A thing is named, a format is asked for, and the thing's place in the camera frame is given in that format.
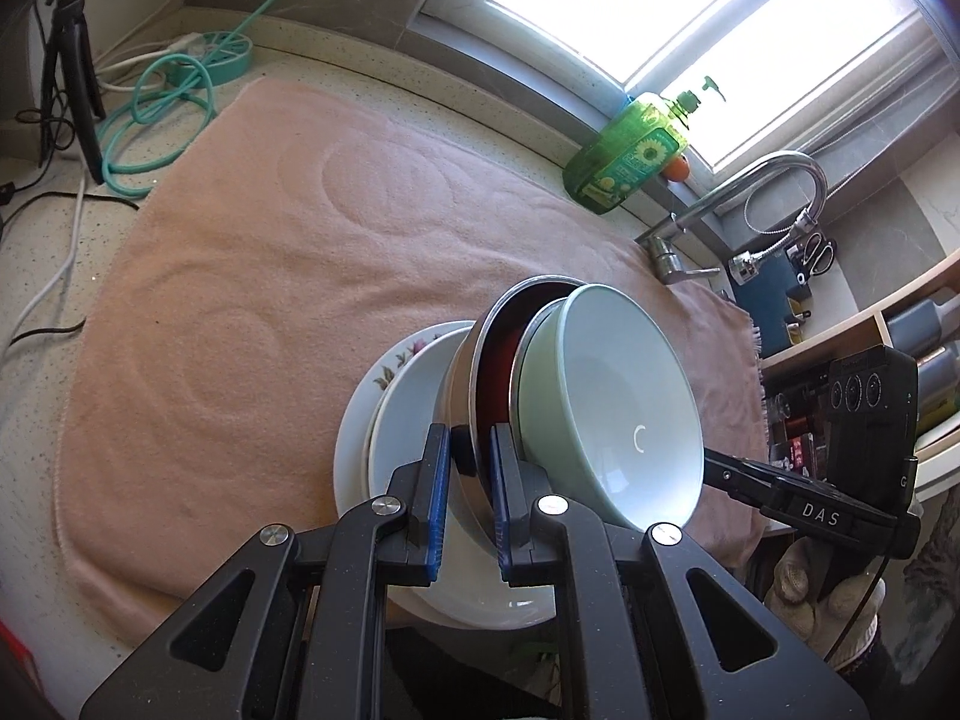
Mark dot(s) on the large steel bowl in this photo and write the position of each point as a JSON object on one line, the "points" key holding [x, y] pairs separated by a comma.
{"points": [[499, 382]]}

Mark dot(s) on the pink towel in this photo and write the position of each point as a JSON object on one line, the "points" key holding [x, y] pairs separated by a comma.
{"points": [[262, 277]]}

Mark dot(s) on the large pink flower plate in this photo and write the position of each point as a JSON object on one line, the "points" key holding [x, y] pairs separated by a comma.
{"points": [[352, 465]]}

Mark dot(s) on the white power strip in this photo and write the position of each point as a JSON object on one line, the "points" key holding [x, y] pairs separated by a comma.
{"points": [[187, 43]]}

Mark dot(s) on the teal round plastic holder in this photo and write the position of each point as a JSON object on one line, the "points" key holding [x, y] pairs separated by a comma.
{"points": [[225, 67]]}

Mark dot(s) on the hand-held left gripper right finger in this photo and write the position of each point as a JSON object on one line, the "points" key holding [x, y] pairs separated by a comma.
{"points": [[501, 510]]}

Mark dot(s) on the blue knife block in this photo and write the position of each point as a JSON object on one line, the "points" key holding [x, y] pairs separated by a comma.
{"points": [[765, 300]]}

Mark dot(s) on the small pink flower plate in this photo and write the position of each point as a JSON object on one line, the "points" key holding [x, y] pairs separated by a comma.
{"points": [[397, 367]]}

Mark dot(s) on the person's right forearm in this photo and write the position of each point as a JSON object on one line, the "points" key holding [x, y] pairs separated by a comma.
{"points": [[877, 682]]}

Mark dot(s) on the red black printed box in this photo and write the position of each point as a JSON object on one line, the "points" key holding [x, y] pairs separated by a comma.
{"points": [[799, 454]]}

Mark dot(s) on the orange fruit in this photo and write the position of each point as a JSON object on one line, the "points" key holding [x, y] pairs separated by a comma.
{"points": [[679, 169]]}

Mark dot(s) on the olive branch print plate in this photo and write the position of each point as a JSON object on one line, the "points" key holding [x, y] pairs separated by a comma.
{"points": [[409, 420]]}

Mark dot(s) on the white framed window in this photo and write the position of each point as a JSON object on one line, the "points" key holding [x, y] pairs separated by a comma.
{"points": [[750, 19]]}

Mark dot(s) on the pale blue ceramic bowl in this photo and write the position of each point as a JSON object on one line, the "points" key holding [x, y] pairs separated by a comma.
{"points": [[622, 405]]}

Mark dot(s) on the green dish soap bottle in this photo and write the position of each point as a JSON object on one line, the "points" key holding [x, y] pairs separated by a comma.
{"points": [[622, 165]]}

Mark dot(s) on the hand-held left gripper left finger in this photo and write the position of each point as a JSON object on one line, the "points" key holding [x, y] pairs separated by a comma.
{"points": [[437, 510]]}

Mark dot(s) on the person's right hand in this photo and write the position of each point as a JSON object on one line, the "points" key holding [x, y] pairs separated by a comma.
{"points": [[795, 585]]}

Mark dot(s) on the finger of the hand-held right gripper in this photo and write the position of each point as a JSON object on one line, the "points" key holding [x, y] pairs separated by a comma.
{"points": [[739, 476]]}

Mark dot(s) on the black tripod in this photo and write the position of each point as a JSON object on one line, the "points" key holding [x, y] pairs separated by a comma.
{"points": [[75, 90]]}

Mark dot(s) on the steel kitchen faucet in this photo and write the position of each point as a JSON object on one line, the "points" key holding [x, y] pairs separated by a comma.
{"points": [[720, 191]]}

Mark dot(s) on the wooden shelf unit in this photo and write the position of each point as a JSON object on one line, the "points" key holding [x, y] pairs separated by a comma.
{"points": [[862, 319]]}

